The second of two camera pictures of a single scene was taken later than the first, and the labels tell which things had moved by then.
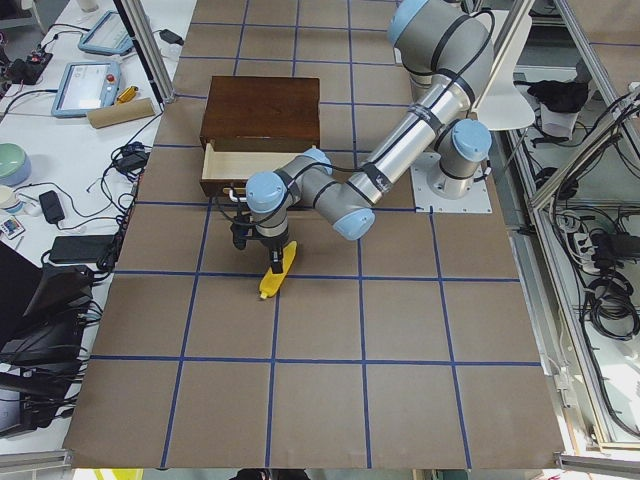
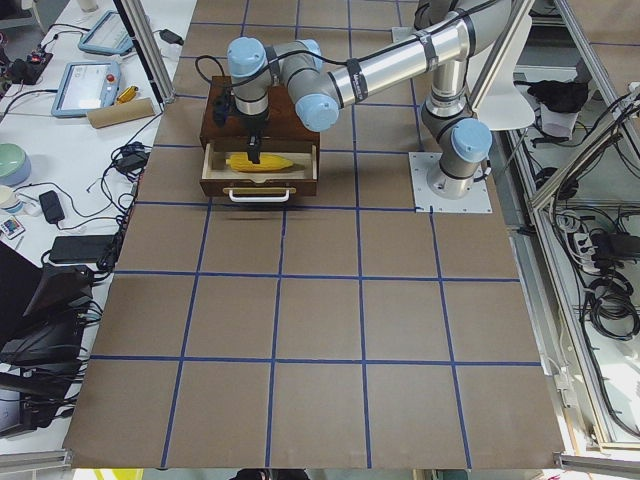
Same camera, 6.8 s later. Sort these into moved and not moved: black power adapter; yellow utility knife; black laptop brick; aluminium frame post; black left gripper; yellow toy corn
Moved: black left gripper; yellow toy corn
Not moved: black power adapter; yellow utility knife; black laptop brick; aluminium frame post
